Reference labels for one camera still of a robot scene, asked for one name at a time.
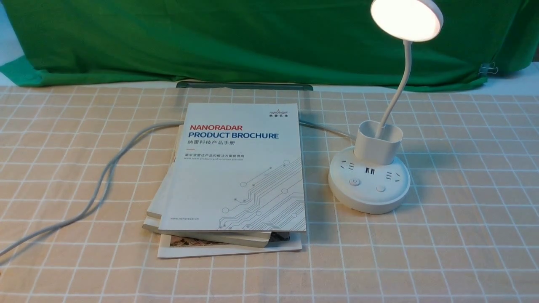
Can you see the white desk lamp with sockets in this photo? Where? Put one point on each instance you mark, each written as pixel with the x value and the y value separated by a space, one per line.
pixel 369 177

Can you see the white Nanoradar product brochure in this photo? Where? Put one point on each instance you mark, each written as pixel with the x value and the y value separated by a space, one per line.
pixel 238 167

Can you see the green backdrop cloth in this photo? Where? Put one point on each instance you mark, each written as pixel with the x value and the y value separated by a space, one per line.
pixel 321 42

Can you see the bottom white magazine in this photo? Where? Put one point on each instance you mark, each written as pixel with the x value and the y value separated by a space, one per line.
pixel 172 247

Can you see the beige checkered tablecloth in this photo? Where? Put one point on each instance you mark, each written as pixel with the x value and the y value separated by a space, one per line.
pixel 467 233

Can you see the metal binder clip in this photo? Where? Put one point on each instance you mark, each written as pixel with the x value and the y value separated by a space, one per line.
pixel 488 69

